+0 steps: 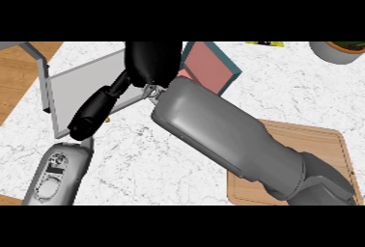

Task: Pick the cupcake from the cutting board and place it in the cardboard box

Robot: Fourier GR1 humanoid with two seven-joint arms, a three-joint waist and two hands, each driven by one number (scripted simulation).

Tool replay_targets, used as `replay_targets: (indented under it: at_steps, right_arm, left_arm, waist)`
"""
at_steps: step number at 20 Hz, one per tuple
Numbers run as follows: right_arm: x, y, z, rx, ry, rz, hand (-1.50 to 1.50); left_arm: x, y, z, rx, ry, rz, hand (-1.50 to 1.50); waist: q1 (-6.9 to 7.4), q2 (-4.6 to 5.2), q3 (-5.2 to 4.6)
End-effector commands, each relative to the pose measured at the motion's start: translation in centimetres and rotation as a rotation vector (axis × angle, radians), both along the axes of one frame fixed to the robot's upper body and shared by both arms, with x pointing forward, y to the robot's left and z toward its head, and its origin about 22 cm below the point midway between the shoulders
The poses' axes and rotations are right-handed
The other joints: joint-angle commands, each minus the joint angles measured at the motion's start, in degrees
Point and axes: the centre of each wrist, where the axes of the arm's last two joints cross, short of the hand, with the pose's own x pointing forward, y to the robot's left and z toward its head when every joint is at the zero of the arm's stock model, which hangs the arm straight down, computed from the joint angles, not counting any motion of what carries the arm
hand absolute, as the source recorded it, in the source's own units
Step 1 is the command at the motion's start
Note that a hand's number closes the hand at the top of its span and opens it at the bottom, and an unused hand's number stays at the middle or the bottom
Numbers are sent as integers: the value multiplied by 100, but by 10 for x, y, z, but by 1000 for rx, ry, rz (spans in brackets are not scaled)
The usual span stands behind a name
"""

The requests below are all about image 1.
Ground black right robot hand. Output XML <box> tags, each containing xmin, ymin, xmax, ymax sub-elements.
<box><xmin>66</xmin><ymin>41</ymin><xmax>184</xmax><ymax>142</ymax></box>

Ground pink and teal flat box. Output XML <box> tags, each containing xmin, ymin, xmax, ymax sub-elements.
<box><xmin>177</xmin><ymin>41</ymin><xmax>243</xmax><ymax>96</ymax></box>

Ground grey open box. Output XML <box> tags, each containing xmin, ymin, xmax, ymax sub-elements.
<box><xmin>0</xmin><ymin>41</ymin><xmax>146</xmax><ymax>140</ymax></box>

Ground wooden cutting board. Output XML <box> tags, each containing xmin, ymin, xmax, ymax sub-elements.
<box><xmin>224</xmin><ymin>119</ymin><xmax>365</xmax><ymax>206</ymax></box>

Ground yellow green flat item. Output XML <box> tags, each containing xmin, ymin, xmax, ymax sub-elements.
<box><xmin>243</xmin><ymin>41</ymin><xmax>286</xmax><ymax>48</ymax></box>

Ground white plant pot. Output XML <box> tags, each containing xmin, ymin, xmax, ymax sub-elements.
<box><xmin>307</xmin><ymin>41</ymin><xmax>365</xmax><ymax>66</ymax></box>

